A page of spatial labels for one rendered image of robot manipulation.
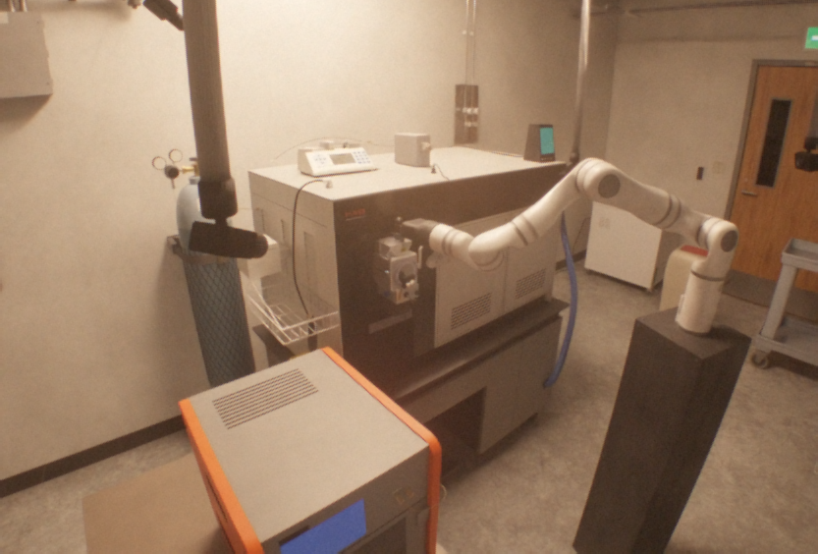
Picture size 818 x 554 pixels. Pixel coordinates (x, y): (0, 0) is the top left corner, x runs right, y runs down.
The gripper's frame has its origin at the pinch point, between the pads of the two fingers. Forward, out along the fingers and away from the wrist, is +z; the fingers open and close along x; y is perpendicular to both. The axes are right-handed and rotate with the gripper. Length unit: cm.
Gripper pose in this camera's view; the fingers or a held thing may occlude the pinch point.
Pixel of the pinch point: (398, 230)
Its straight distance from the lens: 127.8
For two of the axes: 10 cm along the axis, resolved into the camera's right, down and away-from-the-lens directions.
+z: -6.3, -2.6, 7.3
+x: -7.7, 2.1, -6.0
